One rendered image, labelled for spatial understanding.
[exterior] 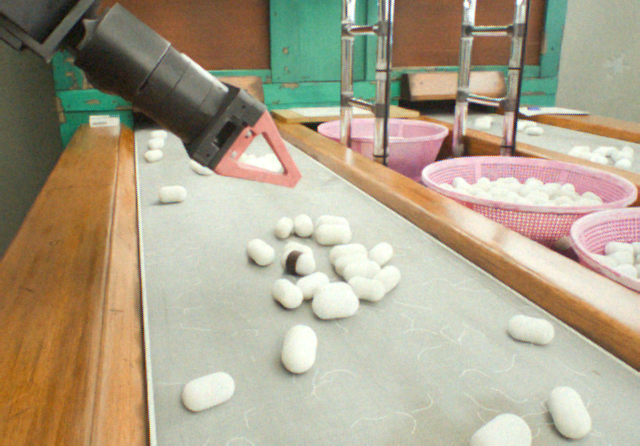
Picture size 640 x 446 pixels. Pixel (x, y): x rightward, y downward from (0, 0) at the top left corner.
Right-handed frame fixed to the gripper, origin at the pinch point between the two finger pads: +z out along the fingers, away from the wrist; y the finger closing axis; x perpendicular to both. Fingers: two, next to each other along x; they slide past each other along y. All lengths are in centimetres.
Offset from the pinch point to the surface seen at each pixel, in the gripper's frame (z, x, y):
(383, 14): 7.7, -26.3, 29.9
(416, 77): 42, -38, 82
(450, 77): 50, -44, 82
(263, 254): 2.5, 7.2, 0.2
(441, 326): 11.4, 2.0, -14.2
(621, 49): 164, -145, 171
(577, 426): 10.9, 1.0, -27.4
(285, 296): 2.5, 7.5, -8.4
